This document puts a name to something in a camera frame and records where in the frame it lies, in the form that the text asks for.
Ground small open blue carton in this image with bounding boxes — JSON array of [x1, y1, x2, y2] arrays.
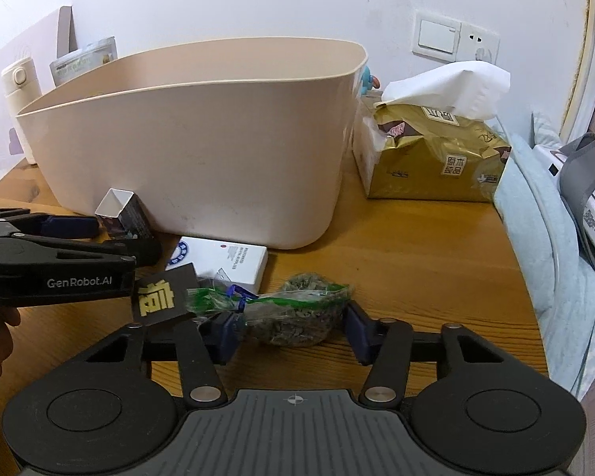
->
[[94, 188, 152, 240]]

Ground beige plastic storage bin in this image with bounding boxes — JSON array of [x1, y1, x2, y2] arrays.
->
[[17, 36, 367, 250]]

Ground white wall socket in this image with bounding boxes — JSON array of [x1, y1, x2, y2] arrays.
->
[[456, 23, 500, 65]]

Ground white wall switch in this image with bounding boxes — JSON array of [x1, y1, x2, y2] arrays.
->
[[411, 10, 462, 62]]

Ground grey cuff strap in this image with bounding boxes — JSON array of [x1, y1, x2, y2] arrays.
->
[[558, 132, 595, 214]]

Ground green bag of dried herbs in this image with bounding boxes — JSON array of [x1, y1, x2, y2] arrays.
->
[[184, 273, 353, 347]]

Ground banana snack pouch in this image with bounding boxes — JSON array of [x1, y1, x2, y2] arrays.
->
[[49, 36, 118, 87]]

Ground purple board panel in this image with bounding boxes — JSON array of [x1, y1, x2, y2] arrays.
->
[[0, 6, 73, 180]]

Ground white flat box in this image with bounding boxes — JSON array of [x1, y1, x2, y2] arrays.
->
[[165, 236, 269, 294]]

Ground cream thermos bottle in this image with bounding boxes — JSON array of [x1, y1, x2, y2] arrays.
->
[[1, 57, 42, 165]]

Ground gold tissue pack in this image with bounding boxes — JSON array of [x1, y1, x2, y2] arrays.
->
[[352, 60, 512, 202]]

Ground light blue bed quilt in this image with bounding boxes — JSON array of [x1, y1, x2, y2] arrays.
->
[[492, 121, 595, 400]]

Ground cream bed headboard frame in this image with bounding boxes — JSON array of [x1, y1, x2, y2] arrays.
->
[[559, 0, 595, 142]]

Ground black card gold characters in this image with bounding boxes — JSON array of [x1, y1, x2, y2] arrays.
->
[[131, 264, 199, 326]]

